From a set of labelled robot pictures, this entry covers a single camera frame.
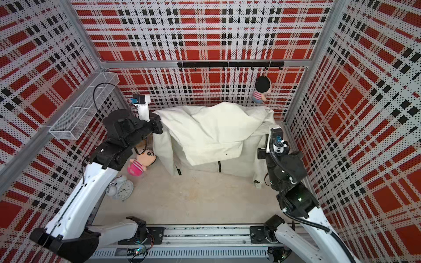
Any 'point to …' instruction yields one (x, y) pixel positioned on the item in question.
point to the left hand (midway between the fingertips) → (167, 112)
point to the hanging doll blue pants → (262, 84)
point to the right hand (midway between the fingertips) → (270, 131)
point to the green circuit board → (140, 251)
